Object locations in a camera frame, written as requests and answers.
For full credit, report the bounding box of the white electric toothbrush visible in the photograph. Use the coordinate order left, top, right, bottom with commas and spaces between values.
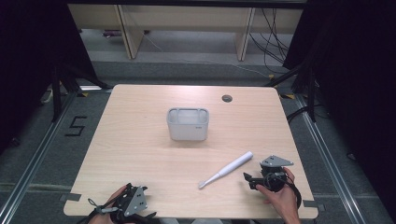
198, 150, 254, 190

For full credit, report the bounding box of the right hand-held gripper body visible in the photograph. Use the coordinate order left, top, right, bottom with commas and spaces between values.
259, 154, 295, 192

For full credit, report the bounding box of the light wooden desk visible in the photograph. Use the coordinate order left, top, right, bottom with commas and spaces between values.
67, 3, 304, 62

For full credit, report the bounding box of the black metal stand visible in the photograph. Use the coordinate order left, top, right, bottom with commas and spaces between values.
49, 61, 112, 123
263, 61, 318, 123

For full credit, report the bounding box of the white plastic holder box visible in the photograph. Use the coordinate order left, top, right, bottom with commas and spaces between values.
166, 106, 210, 142

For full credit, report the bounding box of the bundle of black cables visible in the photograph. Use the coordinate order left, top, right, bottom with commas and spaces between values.
247, 7, 291, 75

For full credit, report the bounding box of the black floor cable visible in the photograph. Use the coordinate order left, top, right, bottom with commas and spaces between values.
285, 104, 313, 124

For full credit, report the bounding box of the person's right hand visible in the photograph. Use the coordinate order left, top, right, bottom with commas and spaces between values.
255, 166, 302, 224

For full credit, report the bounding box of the grey gripper strap cable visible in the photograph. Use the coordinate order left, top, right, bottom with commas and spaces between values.
87, 198, 120, 217

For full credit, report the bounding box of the black curtain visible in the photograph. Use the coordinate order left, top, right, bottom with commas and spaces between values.
0, 0, 98, 154
282, 0, 396, 216

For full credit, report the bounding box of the grey tape piece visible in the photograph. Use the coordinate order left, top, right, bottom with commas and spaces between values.
303, 199, 327, 213
59, 192, 82, 203

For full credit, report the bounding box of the person's left hand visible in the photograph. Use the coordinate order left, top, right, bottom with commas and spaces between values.
89, 184, 129, 224

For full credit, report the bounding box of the aluminium floor rail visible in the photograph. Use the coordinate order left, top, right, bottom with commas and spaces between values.
0, 91, 78, 224
294, 92, 367, 224

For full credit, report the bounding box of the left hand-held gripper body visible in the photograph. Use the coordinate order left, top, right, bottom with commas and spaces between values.
111, 182, 149, 224

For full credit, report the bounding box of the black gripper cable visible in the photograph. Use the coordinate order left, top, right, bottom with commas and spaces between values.
281, 174, 303, 210

